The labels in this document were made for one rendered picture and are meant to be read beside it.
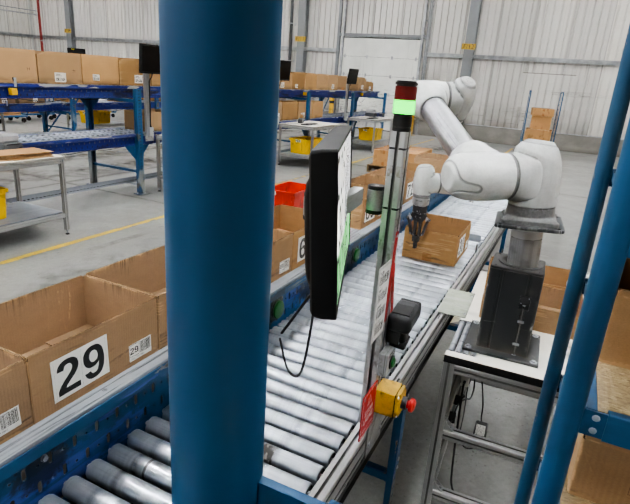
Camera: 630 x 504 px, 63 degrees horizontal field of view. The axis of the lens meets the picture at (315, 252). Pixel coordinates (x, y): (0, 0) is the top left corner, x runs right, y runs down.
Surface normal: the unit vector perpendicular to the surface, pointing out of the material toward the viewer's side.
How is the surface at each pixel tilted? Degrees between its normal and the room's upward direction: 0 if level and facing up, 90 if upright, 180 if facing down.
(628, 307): 90
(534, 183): 89
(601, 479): 91
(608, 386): 0
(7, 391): 90
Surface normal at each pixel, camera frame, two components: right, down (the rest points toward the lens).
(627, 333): -0.47, 0.25
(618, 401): 0.07, -0.95
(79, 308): 0.88, 0.20
